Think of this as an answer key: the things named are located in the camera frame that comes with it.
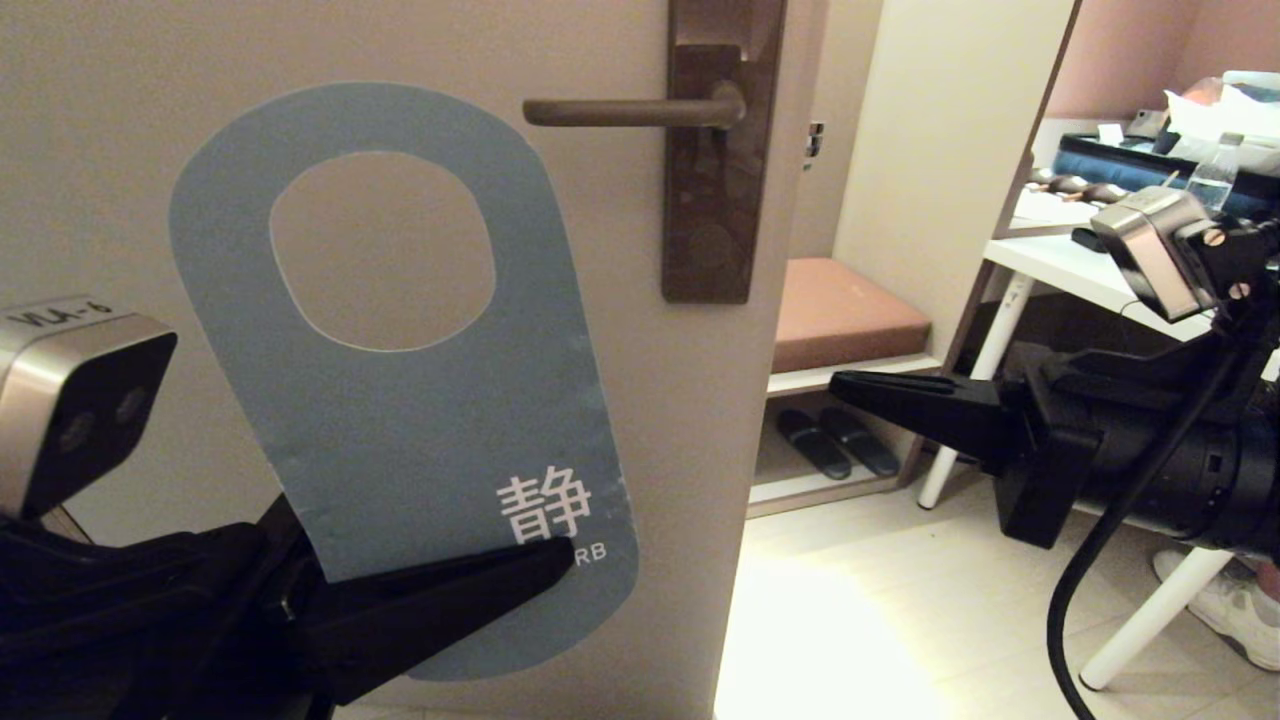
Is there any white door hanger sign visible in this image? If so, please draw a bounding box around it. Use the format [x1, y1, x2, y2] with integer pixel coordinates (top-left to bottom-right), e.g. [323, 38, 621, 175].
[168, 82, 641, 683]

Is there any beige door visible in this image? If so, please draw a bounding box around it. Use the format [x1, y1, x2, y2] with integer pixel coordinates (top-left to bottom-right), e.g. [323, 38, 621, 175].
[0, 0, 831, 720]

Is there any dark grey slipper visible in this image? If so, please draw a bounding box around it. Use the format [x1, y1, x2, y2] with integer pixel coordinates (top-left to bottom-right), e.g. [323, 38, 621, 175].
[776, 410, 853, 484]
[818, 408, 901, 480]

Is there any terracotta seat cushion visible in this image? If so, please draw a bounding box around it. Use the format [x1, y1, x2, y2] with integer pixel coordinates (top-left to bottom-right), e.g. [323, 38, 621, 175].
[770, 258, 932, 377]

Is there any white sneaker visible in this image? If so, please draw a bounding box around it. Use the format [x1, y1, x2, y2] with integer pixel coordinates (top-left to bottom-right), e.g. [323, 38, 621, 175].
[1152, 548, 1280, 673]

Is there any white paper sheet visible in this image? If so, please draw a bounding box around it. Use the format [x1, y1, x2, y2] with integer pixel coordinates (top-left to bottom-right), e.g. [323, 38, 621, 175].
[1008, 190, 1101, 237]

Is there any cream shelf cabinet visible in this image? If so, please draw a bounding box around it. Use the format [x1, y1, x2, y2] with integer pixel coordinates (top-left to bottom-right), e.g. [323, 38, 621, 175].
[745, 0, 1083, 522]

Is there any dark blue case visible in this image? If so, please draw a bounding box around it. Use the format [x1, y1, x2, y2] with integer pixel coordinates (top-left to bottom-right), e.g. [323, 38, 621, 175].
[1050, 135, 1280, 223]

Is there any clear plastic water bottle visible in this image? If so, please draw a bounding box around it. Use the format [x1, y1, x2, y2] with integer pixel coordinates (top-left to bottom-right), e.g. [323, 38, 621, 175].
[1185, 134, 1242, 216]

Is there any white plastic bag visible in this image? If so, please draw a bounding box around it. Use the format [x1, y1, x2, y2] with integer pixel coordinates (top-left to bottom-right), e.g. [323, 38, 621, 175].
[1160, 73, 1280, 181]

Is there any thick black cable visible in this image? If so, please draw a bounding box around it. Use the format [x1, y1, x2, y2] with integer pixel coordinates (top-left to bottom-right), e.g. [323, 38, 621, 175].
[1046, 340, 1256, 720]

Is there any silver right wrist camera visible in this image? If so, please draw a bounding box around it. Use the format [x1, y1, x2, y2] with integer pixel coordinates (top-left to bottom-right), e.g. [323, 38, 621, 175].
[1090, 186, 1266, 323]

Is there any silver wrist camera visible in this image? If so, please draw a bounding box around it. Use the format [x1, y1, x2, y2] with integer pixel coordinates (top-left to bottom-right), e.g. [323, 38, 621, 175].
[1090, 186, 1266, 323]
[0, 297, 179, 521]

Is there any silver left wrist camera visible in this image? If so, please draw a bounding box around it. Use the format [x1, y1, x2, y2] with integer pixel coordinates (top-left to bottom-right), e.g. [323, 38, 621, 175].
[0, 297, 179, 521]

